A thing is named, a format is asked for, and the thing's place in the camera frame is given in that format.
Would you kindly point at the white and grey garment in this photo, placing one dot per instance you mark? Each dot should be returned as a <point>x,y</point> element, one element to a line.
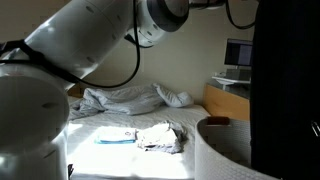
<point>160,136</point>

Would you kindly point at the black hooded jacket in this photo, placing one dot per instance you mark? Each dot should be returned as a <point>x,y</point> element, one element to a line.
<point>286,93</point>

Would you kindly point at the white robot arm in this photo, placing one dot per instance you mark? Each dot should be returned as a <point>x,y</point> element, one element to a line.
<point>50,83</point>

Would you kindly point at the white bed mattress sheet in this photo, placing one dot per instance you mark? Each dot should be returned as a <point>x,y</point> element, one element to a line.
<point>126,163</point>

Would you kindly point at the white round laundry hamper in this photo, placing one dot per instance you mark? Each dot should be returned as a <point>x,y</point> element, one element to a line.
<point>220,153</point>

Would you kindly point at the grey pillow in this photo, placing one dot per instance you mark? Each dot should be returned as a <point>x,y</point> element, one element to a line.
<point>173,98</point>

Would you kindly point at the rumpled grey duvet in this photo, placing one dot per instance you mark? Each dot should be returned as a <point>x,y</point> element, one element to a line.
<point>123,100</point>

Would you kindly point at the folded white shirt blue trim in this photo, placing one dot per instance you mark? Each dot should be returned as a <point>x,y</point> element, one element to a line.
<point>115,136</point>

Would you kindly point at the white desk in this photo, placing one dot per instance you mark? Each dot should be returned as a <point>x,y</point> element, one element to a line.
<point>230,80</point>

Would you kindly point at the grey box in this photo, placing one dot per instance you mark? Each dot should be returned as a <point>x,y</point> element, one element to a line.
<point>238,74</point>

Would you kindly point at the black computer monitor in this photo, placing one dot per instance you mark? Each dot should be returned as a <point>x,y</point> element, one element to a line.
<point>238,52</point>

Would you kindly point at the small black object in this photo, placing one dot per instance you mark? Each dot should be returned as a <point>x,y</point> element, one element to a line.
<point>70,170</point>

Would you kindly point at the light wooden bed frame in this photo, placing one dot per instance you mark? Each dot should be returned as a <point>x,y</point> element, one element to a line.
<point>226,105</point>

